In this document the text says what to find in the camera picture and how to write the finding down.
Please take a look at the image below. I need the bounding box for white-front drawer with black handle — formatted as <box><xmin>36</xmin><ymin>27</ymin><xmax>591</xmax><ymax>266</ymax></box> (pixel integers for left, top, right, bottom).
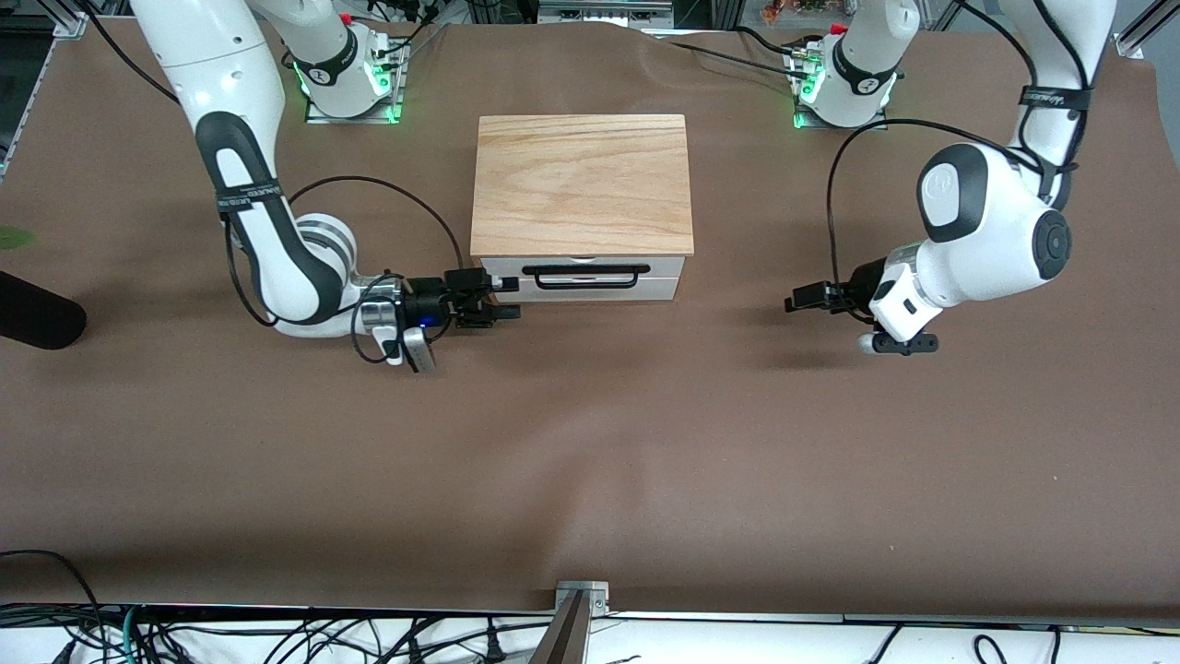
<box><xmin>480</xmin><ymin>256</ymin><xmax>686</xmax><ymax>291</ymax></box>

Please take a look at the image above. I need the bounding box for wooden drawer cabinet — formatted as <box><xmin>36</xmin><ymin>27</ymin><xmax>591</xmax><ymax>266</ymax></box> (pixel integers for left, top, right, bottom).
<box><xmin>470</xmin><ymin>114</ymin><xmax>695</xmax><ymax>302</ymax></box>

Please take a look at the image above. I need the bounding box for brown table mat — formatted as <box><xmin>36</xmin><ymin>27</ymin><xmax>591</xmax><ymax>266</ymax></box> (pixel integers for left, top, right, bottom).
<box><xmin>0</xmin><ymin>18</ymin><xmax>1180</xmax><ymax>621</ymax></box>

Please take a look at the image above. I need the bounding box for black cylinder object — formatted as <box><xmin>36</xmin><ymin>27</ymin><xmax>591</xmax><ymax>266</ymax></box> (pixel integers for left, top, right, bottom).
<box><xmin>0</xmin><ymin>270</ymin><xmax>88</xmax><ymax>350</ymax></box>

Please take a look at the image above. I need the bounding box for white-front drawer without handle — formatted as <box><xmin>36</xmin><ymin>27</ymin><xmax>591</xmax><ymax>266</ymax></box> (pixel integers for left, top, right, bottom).
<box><xmin>498</xmin><ymin>277</ymin><xmax>684</xmax><ymax>302</ymax></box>

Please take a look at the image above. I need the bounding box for thin black table cable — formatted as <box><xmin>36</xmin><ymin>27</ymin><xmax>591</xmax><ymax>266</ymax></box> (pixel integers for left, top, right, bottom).
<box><xmin>666</xmin><ymin>41</ymin><xmax>803</xmax><ymax>77</ymax></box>

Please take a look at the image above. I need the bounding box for grey metal frame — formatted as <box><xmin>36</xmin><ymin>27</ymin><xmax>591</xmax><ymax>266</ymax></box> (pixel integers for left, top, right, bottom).
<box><xmin>539</xmin><ymin>0</ymin><xmax>674</xmax><ymax>27</ymax></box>

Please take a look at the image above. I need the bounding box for metal clamp bracket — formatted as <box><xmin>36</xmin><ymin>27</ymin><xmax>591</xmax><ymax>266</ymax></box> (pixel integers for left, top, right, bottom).
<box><xmin>555</xmin><ymin>581</ymin><xmax>611</xmax><ymax>617</ymax></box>

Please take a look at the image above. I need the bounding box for black looped floor cable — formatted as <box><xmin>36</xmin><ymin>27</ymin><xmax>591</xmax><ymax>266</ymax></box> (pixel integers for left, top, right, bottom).
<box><xmin>0</xmin><ymin>550</ymin><xmax>104</xmax><ymax>664</ymax></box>

